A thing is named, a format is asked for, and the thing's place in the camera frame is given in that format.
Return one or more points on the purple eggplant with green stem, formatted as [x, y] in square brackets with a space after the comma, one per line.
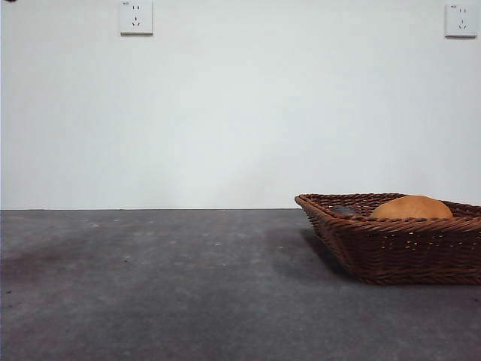
[343, 211]

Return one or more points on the brown potato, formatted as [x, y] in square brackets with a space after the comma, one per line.
[413, 208]

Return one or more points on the brown wicker basket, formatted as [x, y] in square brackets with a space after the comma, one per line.
[406, 252]

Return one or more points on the white wall socket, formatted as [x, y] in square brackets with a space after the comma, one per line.
[137, 19]
[458, 20]

